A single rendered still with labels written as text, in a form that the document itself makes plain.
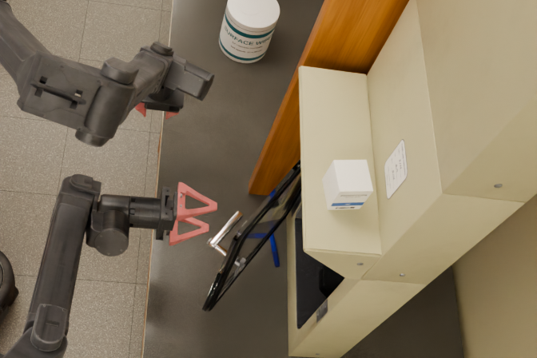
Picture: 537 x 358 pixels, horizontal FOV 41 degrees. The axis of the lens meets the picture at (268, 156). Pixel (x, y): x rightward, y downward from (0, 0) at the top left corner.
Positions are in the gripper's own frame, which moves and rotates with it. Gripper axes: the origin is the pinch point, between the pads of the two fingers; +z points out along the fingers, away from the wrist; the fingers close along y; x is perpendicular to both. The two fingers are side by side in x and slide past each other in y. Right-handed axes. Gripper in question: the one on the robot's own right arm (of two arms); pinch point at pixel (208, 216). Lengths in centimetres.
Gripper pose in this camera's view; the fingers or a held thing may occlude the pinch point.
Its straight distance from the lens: 135.3
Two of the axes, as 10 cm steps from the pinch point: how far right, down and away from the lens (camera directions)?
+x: -0.2, -8.7, 4.9
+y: 2.2, -4.8, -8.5
